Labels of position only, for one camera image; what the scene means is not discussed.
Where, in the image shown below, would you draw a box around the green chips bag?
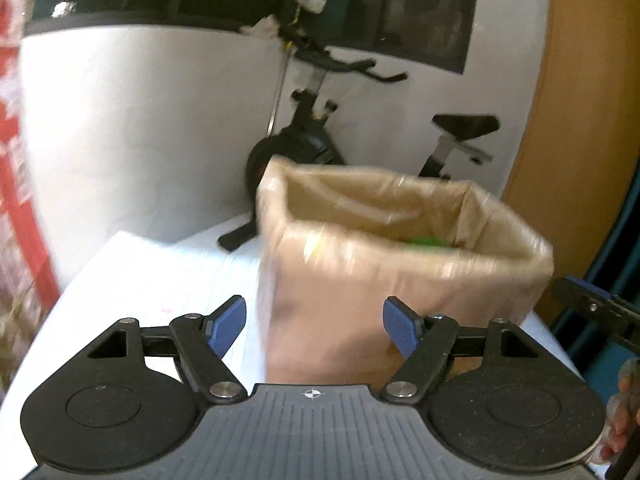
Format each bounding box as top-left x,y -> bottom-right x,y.
401,236 -> 456,249

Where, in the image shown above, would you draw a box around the person's right hand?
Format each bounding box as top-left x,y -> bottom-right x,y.
597,358 -> 639,464

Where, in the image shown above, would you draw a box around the brown cardboard box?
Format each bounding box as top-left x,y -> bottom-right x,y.
256,157 -> 554,388

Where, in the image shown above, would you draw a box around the wooden door panel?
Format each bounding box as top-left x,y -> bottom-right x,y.
502,0 -> 634,326

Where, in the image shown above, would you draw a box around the black exercise bike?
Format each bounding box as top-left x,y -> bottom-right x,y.
217,24 -> 501,254

